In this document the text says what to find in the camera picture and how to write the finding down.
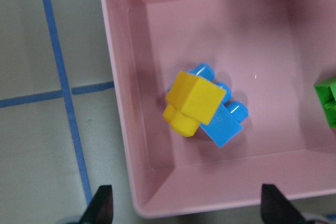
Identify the pink plastic box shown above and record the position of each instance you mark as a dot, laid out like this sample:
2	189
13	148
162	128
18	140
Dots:
270	52

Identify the blue toy block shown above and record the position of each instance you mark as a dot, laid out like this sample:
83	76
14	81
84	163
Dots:
227	120

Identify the green toy block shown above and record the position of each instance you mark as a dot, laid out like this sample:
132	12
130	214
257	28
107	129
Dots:
325	91

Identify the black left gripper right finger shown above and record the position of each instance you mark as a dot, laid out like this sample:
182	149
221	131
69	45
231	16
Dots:
276	208

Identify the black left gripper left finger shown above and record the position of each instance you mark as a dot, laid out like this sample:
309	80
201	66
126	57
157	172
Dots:
100	209

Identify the yellow toy block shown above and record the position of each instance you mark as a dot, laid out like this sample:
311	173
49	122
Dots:
191	101

